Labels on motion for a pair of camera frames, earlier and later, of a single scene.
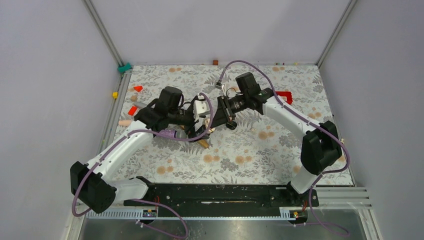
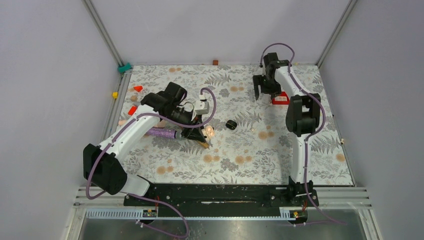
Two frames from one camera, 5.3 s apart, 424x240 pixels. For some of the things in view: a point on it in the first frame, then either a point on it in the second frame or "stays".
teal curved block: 122,69 stays
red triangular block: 138,88 stays
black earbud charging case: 231,125 stays
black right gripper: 223,115 -> 275,91
